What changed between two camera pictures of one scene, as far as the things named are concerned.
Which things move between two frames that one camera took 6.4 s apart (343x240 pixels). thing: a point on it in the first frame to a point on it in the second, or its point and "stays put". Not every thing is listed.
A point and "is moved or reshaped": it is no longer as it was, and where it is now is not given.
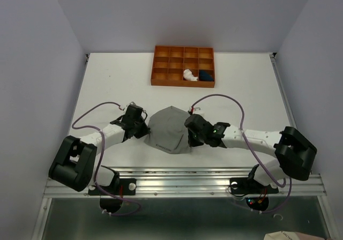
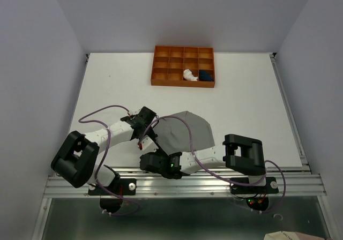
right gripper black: [192, 142] to [159, 150]
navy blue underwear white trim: [204, 76] stays put
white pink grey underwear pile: [187, 75] stays put
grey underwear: [168, 131] is moved or reshaped
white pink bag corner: [288, 235] stays put
